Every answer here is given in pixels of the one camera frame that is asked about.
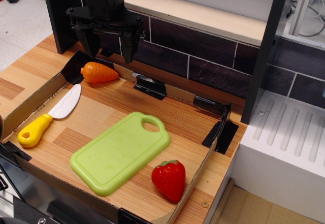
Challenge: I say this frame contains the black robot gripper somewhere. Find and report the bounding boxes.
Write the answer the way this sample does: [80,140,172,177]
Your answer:
[66,0,145,64]

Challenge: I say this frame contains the yellow handled white toy knife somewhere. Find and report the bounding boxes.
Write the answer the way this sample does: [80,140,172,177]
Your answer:
[17,84,82,148]

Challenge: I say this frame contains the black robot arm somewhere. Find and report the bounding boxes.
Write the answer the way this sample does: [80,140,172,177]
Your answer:
[66,0,145,63]

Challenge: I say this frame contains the green plastic cutting board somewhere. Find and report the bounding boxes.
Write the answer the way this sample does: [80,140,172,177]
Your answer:
[70,112,171,196]

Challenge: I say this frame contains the cardboard fence with black tape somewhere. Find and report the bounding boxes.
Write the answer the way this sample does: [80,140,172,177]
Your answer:
[1,48,238,223]

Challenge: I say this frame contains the orange toy carrot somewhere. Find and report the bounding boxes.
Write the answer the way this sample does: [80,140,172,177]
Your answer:
[80,61,119,83]

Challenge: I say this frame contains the dark tile backsplash shelf unit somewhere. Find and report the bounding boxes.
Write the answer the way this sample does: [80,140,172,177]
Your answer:
[40,0,325,125]

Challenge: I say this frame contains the red toy strawberry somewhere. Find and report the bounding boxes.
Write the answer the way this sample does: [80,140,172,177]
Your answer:
[151,160,186,203]

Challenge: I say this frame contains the white ribbed sink drainboard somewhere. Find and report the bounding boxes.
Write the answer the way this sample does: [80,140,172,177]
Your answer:
[232,91,324,223]

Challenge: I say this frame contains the aluminium frame with cables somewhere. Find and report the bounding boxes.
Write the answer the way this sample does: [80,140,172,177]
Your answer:
[284,0,324,45]

